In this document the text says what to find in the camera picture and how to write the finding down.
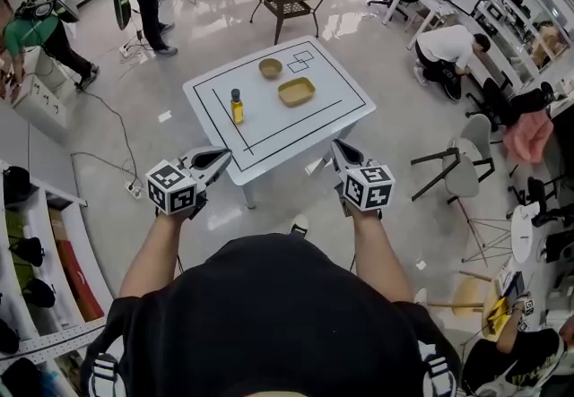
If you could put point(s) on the white drawer cabinet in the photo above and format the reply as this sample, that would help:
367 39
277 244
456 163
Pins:
40 104

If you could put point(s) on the person's black t-shirt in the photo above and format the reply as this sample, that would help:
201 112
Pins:
269 319

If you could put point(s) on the person's white shoe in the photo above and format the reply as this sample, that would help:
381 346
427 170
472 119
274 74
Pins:
299 224

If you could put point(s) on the round tan bowl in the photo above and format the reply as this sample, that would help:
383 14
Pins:
270 69

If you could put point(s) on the white round side table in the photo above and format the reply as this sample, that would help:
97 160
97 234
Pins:
521 234

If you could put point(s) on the yellow drink bottle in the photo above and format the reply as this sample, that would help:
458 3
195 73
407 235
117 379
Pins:
237 110

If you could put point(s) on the black metal frame stool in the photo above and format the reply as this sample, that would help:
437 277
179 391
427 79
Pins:
435 156

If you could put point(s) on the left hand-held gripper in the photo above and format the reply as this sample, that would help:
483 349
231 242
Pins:
170 189

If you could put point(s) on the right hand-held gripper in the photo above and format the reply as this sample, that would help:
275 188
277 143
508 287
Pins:
367 189

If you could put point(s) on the person's right forearm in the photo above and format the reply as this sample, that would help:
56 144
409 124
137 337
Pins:
381 252

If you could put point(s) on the light wooden stool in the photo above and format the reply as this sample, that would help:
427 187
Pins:
468 294

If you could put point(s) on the white shelf unit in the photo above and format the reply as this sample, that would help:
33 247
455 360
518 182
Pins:
58 338

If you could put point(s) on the rectangular tan tray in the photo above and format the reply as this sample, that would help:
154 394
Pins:
296 92

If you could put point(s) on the person's left forearm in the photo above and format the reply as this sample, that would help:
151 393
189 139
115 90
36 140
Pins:
148 252

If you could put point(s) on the white tall cabinet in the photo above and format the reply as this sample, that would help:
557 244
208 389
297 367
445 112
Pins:
31 140

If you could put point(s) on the white desk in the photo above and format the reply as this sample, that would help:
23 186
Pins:
426 3

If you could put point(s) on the white power strip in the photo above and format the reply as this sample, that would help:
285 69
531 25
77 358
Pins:
133 190
125 51

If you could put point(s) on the gray shell chair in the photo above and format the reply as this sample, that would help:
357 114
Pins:
464 175

